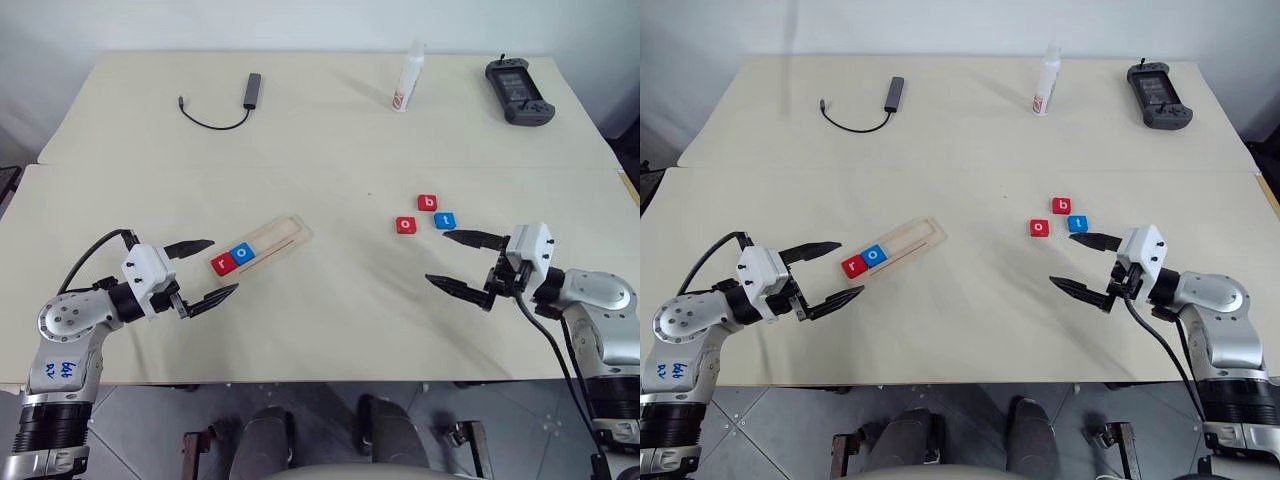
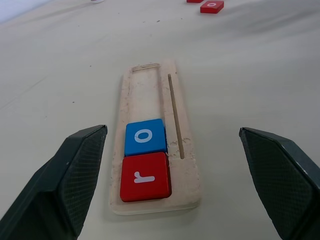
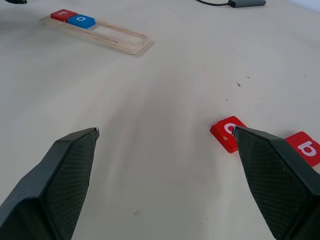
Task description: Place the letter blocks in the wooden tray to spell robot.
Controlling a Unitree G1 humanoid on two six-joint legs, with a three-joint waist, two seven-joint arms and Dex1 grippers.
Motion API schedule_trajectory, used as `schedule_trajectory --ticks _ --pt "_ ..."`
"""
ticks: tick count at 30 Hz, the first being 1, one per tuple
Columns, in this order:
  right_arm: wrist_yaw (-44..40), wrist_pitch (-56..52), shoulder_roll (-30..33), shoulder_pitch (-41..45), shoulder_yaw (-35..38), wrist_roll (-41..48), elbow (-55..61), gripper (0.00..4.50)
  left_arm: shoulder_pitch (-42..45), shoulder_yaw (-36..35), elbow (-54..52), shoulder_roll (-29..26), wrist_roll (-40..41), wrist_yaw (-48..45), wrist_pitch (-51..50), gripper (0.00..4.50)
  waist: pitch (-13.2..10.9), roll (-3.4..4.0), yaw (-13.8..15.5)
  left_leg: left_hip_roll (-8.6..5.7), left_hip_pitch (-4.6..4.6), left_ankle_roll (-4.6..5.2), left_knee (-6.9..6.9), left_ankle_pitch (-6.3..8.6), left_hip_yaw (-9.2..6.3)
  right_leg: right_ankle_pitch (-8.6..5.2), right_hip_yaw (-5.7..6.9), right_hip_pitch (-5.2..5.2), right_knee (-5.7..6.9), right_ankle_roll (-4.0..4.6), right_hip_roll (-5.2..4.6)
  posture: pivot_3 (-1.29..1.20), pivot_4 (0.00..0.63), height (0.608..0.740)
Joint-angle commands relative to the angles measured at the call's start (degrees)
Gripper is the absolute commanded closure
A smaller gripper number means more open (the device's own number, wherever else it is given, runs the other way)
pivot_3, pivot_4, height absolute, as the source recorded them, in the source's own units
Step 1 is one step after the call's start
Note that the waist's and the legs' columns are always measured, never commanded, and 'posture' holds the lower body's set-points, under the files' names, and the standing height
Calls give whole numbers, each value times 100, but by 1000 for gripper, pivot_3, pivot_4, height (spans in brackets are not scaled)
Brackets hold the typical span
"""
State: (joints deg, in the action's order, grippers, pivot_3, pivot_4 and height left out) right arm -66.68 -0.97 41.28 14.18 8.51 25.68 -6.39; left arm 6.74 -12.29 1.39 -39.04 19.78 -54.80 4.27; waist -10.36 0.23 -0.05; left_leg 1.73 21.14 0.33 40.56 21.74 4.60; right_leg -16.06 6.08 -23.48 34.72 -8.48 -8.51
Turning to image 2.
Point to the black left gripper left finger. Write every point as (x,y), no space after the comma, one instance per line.
(50,190)

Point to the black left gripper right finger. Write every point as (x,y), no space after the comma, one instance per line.
(285,185)

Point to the red letter o tile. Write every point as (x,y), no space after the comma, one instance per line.
(207,10)

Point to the blue letter o tile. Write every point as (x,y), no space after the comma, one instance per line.
(135,146)

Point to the red letter r tile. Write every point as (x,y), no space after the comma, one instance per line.
(150,192)

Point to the light wooden letter tray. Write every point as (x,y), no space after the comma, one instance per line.
(147,100)

